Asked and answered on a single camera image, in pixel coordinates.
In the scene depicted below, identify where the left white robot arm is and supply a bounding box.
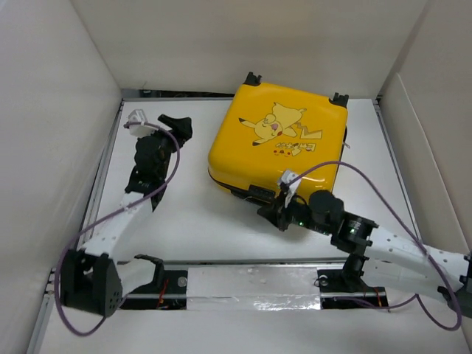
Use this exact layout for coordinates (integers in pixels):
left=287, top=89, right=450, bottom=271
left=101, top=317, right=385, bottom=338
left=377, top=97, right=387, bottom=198
left=59, top=110, right=192, bottom=318

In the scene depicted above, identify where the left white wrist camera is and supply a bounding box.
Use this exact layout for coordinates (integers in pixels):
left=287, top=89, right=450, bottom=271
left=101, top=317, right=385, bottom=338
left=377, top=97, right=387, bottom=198
left=124, top=109, right=154, bottom=138

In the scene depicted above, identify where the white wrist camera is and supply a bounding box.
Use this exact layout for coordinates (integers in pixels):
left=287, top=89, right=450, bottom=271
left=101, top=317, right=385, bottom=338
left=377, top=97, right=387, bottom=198
left=277, top=170, right=301, bottom=208
left=124, top=109, right=154, bottom=138

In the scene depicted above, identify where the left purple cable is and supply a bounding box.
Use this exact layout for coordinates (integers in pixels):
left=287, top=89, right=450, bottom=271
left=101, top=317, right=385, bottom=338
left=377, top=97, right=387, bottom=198
left=53, top=119, right=181, bottom=336

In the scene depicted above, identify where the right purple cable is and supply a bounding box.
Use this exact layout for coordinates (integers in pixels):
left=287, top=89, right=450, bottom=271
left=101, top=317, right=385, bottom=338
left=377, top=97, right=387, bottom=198
left=287, top=161, right=462, bottom=331

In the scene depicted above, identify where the yellow suitcase with grey lining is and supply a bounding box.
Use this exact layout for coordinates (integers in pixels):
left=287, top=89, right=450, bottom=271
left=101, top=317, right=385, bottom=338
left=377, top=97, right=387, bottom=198
left=208, top=72, right=349, bottom=203

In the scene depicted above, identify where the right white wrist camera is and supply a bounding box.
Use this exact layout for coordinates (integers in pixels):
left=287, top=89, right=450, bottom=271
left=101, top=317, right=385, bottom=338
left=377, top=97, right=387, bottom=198
left=277, top=170, right=301, bottom=208

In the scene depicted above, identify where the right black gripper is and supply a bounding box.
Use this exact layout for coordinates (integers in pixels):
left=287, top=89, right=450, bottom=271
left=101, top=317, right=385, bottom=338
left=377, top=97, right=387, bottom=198
left=257, top=188, right=332, bottom=235

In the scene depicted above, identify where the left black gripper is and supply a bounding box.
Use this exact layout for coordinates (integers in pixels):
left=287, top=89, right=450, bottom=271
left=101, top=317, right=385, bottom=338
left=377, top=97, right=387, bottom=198
left=140, top=117, right=192, bottom=179

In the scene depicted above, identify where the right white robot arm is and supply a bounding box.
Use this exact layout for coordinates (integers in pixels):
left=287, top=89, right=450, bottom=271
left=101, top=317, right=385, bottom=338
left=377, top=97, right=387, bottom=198
left=257, top=190, right=471, bottom=317

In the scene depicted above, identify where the aluminium mounting rail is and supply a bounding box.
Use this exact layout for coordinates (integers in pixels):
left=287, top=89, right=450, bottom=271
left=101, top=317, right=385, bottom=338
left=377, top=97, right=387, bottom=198
left=44, top=257, right=447, bottom=310

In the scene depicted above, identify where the purple cable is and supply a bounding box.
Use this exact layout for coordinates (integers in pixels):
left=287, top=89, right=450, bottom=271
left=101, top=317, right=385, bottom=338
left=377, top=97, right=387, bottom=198
left=287, top=161, right=462, bottom=331
left=53, top=119, right=181, bottom=336

